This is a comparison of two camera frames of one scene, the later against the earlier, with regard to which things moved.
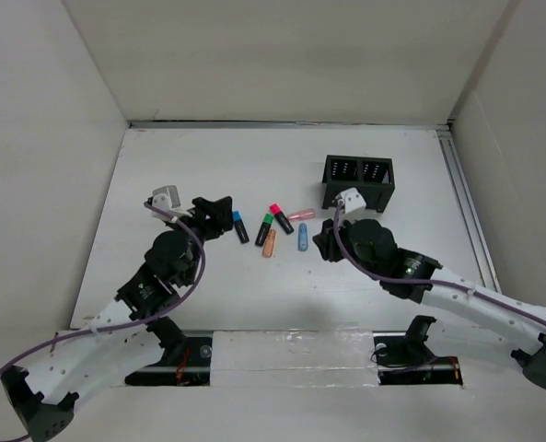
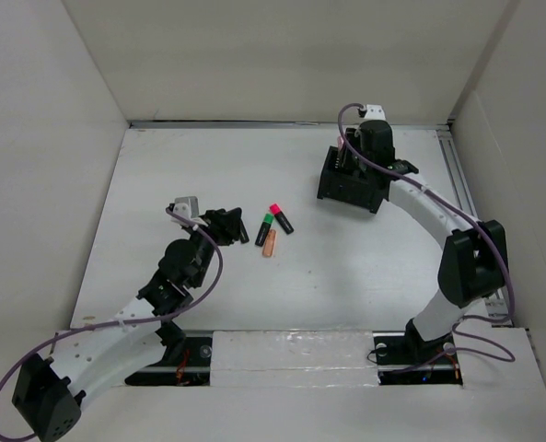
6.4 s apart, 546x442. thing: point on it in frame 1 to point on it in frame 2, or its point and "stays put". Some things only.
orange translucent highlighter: (269, 247) stays put
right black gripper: (327, 241) to (353, 135)
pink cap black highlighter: (284, 223) stays put
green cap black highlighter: (264, 229) stays put
